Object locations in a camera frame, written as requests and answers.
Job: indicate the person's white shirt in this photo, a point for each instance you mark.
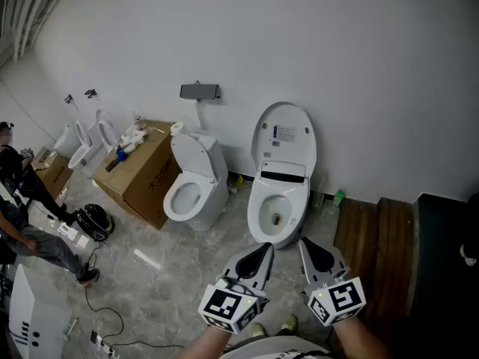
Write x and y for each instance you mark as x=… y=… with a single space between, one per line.
x=277 y=348

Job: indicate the grey wall-mounted paper holder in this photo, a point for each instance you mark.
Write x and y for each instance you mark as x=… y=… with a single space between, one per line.
x=198 y=91

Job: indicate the large cardboard box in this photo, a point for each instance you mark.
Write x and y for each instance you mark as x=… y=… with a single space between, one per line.
x=149 y=185

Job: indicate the person's right forearm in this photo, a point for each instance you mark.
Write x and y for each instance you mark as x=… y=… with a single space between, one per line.
x=361 y=340

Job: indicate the person's shoe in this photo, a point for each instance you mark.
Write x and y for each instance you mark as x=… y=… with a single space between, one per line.
x=290 y=323
x=257 y=329

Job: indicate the small yellow object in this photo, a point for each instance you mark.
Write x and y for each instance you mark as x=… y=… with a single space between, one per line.
x=239 y=180

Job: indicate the black cabinet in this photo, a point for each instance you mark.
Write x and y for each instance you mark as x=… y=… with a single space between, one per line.
x=441 y=294

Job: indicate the white tankless toilet bowl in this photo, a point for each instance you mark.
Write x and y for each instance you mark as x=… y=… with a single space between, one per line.
x=277 y=211

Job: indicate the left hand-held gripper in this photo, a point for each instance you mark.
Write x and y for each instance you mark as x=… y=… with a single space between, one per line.
x=224 y=305

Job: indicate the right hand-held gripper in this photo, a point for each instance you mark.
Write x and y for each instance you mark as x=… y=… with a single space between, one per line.
x=337 y=301

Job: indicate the white panel board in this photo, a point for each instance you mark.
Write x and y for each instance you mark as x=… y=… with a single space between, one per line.
x=37 y=312

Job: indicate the grey slatted window blind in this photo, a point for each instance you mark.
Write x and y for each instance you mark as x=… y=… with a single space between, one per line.
x=26 y=9

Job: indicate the blue plastic object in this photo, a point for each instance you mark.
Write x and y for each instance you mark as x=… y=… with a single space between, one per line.
x=121 y=154

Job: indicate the thin wooden stick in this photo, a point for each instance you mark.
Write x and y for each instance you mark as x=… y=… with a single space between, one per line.
x=157 y=129

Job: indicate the white toilet paper roll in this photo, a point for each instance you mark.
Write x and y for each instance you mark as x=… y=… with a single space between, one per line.
x=176 y=128

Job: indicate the crumpled white tissue pile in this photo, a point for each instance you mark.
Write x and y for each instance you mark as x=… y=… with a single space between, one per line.
x=131 y=138

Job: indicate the white bottle with red mark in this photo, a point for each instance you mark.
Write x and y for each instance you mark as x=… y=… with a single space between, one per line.
x=137 y=121

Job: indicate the black round device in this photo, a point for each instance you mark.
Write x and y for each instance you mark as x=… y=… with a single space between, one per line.
x=93 y=221

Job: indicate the person's left forearm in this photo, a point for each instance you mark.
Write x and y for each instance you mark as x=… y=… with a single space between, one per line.
x=209 y=344

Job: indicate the green plastic bottle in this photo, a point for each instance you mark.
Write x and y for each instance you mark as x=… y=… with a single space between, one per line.
x=338 y=198

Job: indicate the small cardboard box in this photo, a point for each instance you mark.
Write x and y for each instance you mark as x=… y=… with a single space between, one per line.
x=56 y=174

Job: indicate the white power strip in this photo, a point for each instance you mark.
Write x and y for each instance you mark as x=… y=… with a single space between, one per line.
x=102 y=344

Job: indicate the brown wooden step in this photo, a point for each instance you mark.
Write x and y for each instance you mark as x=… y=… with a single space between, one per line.
x=374 y=245

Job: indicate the clear plastic bottle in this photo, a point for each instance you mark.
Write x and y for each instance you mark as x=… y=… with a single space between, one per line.
x=318 y=199

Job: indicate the white toilet with tank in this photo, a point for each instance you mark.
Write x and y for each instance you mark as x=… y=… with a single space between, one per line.
x=215 y=155

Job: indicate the plain white toilet lid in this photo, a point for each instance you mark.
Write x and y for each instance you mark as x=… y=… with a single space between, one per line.
x=191 y=155

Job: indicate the person's left shoe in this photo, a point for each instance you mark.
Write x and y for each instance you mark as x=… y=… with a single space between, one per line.
x=257 y=329

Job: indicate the person's right shoe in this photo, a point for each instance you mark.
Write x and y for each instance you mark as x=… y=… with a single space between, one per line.
x=290 y=323

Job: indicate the small metal wall holder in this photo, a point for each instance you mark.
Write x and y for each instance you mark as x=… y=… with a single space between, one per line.
x=91 y=93
x=68 y=98

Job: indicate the black flat remote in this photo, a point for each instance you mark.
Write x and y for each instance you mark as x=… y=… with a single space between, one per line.
x=112 y=166

